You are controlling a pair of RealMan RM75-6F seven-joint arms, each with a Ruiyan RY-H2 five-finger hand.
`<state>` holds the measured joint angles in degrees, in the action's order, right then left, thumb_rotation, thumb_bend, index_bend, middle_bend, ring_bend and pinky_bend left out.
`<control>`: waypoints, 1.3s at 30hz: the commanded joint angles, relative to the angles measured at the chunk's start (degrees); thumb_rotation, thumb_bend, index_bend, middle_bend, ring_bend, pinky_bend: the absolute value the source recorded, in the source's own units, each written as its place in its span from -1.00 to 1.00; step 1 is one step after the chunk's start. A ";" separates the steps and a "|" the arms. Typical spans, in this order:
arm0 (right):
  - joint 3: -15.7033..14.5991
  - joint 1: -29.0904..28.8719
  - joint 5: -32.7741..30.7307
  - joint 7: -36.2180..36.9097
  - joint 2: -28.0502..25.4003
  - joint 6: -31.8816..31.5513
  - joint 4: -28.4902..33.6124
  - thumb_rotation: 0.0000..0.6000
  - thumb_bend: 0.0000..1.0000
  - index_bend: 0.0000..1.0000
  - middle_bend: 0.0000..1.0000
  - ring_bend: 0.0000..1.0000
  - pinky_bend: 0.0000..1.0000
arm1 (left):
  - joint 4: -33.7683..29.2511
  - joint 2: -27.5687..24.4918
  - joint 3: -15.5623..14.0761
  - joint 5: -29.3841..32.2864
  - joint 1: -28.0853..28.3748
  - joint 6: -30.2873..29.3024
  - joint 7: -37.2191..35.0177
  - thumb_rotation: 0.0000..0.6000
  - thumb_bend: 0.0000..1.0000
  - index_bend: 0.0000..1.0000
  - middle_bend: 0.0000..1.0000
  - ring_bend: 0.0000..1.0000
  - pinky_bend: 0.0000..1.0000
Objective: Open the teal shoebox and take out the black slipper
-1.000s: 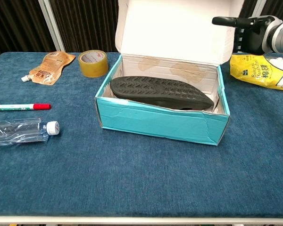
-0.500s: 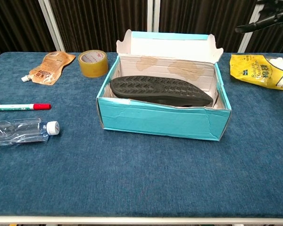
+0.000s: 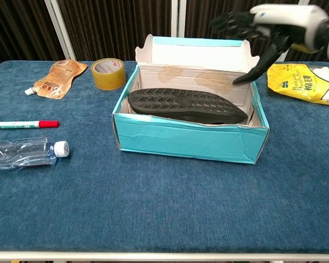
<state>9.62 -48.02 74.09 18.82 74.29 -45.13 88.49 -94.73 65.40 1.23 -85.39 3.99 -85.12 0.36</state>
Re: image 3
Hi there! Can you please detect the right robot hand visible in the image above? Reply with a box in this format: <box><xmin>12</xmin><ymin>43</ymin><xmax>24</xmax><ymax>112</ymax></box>
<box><xmin>210</xmin><ymin>3</ymin><xmax>329</xmax><ymax>84</ymax></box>

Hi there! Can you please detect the turquoise cardboard shoe box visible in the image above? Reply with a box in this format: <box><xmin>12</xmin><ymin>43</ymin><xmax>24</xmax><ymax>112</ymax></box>
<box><xmin>112</xmin><ymin>35</ymin><xmax>270</xmax><ymax>165</ymax></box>

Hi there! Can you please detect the yellow bag of cotton balls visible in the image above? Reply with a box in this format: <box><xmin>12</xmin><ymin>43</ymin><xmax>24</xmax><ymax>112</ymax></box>
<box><xmin>266</xmin><ymin>63</ymin><xmax>329</xmax><ymax>107</ymax></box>

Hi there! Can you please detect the black shoe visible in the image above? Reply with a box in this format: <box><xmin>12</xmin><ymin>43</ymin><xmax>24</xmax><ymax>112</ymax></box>
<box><xmin>127</xmin><ymin>87</ymin><xmax>248</xmax><ymax>125</ymax></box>

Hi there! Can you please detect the roll of clear packing tape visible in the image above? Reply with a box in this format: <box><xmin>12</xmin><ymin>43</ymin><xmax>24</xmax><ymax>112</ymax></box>
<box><xmin>90</xmin><ymin>58</ymin><xmax>127</xmax><ymax>91</ymax></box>

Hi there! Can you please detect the brown spout pouch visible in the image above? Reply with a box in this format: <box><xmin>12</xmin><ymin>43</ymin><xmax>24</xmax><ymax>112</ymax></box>
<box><xmin>24</xmin><ymin>59</ymin><xmax>89</xmax><ymax>100</ymax></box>

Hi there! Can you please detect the blue table cloth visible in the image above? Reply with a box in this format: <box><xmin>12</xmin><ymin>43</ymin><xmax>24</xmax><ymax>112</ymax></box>
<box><xmin>0</xmin><ymin>60</ymin><xmax>329</xmax><ymax>254</ymax></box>

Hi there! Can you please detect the white marker with red cap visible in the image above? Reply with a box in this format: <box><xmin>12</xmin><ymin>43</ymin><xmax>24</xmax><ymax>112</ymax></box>
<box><xmin>0</xmin><ymin>119</ymin><xmax>60</xmax><ymax>130</ymax></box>

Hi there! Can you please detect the clear plastic water bottle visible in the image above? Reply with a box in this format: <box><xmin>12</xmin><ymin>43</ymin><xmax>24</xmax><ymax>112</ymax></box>
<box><xmin>0</xmin><ymin>136</ymin><xmax>70</xmax><ymax>172</ymax></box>

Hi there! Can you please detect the white table frame edge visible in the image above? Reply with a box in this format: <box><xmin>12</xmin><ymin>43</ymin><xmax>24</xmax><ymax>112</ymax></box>
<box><xmin>0</xmin><ymin>249</ymin><xmax>329</xmax><ymax>263</ymax></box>

